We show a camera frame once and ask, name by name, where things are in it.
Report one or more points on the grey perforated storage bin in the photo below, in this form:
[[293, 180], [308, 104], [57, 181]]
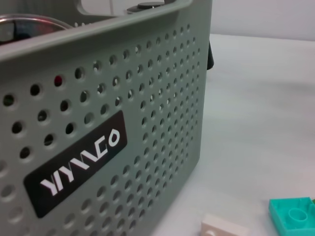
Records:
[[152, 110]]

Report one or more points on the teal square toy plate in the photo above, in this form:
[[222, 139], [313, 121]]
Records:
[[292, 216]]

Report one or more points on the glass teacup with black holder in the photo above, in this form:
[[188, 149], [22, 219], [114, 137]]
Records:
[[37, 20]]

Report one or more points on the white toy brick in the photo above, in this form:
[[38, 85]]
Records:
[[221, 225]]

